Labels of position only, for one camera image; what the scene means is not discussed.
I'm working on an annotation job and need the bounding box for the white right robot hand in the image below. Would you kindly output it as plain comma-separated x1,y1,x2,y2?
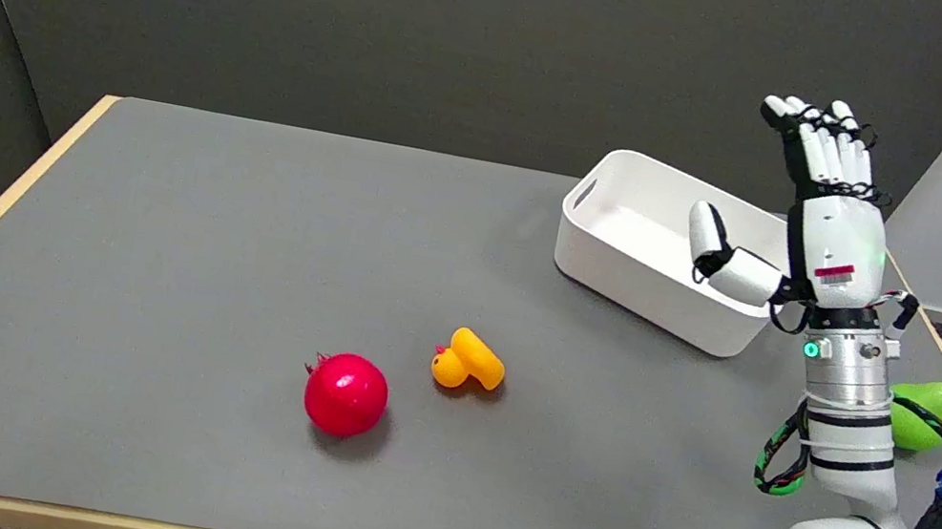
673,78,942,354

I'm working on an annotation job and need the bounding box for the yellow rubber duck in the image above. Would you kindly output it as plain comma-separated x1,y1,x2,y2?
428,323,513,399

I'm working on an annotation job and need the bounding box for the white plastic bin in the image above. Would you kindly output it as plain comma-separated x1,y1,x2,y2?
541,140,818,370

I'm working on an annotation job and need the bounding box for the green pear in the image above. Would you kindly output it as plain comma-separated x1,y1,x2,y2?
880,371,942,457

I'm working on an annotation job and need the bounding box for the red pomegranate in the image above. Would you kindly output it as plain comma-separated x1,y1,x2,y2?
294,347,396,444

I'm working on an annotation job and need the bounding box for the green red braided cable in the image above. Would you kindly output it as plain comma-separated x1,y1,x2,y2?
748,392,822,502

